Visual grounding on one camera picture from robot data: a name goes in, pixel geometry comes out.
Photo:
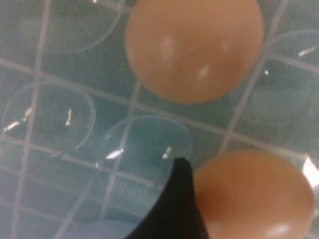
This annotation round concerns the clear plastic egg box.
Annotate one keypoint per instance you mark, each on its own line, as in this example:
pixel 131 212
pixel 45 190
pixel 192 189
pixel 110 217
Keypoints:
pixel 62 74

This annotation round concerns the tan plastic egg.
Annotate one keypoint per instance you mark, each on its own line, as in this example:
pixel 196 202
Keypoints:
pixel 194 49
pixel 254 199

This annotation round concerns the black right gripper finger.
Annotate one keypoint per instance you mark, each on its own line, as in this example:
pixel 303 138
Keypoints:
pixel 177 209

